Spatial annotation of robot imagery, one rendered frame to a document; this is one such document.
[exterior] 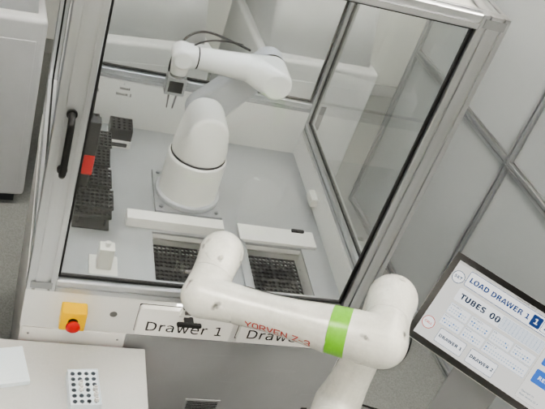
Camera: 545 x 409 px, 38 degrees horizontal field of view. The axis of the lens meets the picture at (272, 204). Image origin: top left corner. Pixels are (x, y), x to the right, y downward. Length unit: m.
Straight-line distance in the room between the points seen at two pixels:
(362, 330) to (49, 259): 0.90
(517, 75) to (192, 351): 1.97
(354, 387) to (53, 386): 0.83
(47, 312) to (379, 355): 1.02
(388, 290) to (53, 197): 0.87
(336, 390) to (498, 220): 1.76
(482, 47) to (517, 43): 1.69
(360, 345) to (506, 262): 1.94
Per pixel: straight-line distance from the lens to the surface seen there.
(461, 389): 2.75
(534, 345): 2.58
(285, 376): 2.70
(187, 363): 2.58
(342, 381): 2.13
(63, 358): 2.41
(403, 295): 1.92
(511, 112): 3.72
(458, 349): 2.57
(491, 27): 2.05
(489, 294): 2.59
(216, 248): 1.92
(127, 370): 2.42
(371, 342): 1.80
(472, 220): 3.84
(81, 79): 1.91
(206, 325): 2.43
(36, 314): 2.40
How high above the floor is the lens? 2.57
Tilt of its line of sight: 34 degrees down
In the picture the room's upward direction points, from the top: 21 degrees clockwise
